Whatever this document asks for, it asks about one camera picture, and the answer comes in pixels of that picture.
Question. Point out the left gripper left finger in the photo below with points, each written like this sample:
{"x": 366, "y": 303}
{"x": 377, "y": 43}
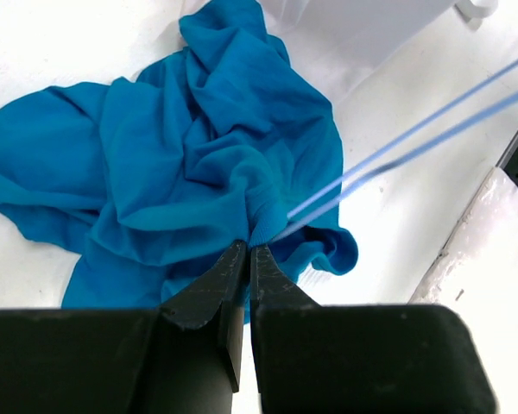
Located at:
{"x": 182, "y": 357}

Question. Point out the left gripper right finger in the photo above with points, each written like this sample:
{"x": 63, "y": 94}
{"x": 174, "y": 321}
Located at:
{"x": 399, "y": 358}

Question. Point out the blue t shirt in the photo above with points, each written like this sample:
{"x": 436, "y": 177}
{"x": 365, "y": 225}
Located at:
{"x": 150, "y": 181}

